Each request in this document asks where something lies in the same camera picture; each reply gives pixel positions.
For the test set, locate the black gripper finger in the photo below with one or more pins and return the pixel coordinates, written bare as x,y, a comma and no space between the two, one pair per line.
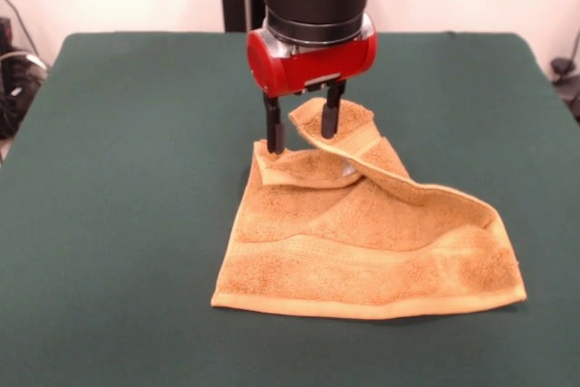
274,128
330,115

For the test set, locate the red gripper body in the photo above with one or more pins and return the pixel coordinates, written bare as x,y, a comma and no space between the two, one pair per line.
312,65

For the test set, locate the yellow terry towel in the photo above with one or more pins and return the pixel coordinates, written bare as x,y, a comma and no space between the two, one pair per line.
340,246

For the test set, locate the dark green tablecloth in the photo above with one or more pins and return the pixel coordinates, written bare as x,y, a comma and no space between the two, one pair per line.
113,246

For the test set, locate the black stand foot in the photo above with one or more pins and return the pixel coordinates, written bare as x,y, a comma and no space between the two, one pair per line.
564,67

